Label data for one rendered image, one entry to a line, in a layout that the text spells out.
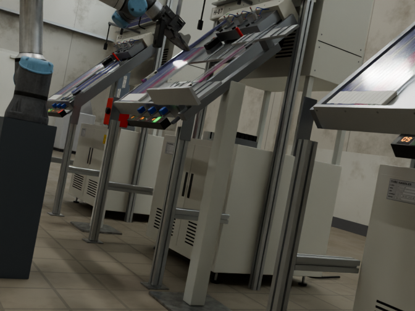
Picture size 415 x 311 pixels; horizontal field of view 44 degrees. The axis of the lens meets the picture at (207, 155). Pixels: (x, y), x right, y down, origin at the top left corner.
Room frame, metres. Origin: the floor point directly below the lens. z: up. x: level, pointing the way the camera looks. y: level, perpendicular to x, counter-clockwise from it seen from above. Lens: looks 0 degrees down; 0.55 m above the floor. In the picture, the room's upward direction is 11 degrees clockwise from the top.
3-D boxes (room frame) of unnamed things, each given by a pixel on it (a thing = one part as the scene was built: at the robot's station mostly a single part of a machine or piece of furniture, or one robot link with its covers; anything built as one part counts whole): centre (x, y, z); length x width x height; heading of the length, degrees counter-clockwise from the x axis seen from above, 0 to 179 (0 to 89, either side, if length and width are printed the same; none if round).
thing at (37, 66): (1.84, 0.67, 0.72); 0.13 x 0.12 x 0.14; 25
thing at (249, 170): (2.65, -0.21, 0.31); 0.70 x 0.65 x 0.62; 32
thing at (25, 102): (1.84, 0.66, 0.60); 0.15 x 0.15 x 0.10
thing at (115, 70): (3.77, 0.71, 0.66); 1.01 x 0.73 x 1.31; 122
